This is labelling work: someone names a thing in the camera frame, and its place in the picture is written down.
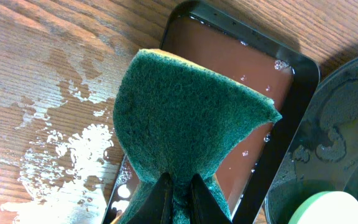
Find light green plate front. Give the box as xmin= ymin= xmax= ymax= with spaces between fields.
xmin=288 ymin=191 xmax=358 ymax=224

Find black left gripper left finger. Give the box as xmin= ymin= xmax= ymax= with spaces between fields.
xmin=127 ymin=172 xmax=173 ymax=224

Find round black serving tray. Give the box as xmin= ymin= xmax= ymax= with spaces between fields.
xmin=264 ymin=58 xmax=358 ymax=223

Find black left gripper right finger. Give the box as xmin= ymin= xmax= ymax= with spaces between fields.
xmin=189 ymin=174 xmax=232 ymax=224

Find green scouring sponge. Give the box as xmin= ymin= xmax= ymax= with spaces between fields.
xmin=113 ymin=49 xmax=281 ymax=223

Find black rectangular water tray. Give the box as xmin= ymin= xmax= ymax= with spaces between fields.
xmin=101 ymin=0 xmax=321 ymax=224

